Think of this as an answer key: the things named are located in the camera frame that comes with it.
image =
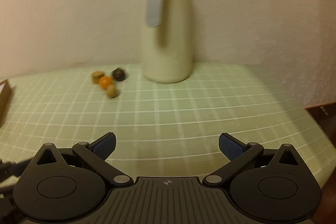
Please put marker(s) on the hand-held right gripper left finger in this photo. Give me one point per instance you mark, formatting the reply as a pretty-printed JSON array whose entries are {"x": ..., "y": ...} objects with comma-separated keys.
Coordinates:
[{"x": 105, "y": 147}]

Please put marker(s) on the small tan fruit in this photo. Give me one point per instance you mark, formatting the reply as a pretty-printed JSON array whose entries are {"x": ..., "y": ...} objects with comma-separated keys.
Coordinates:
[{"x": 113, "y": 91}]

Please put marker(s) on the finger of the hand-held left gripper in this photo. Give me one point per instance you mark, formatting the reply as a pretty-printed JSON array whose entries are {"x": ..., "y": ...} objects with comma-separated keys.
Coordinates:
[{"x": 15, "y": 167}]

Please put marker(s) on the dark mangosteen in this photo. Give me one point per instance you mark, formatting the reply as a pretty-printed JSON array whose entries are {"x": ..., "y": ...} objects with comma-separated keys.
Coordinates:
[{"x": 119, "y": 74}]

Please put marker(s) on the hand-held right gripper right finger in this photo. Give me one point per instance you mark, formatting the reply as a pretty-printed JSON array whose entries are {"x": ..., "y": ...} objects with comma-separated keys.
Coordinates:
[{"x": 231, "y": 147}]

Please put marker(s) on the small orange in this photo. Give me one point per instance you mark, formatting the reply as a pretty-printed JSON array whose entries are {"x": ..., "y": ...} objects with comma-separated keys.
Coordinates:
[{"x": 105, "y": 82}]

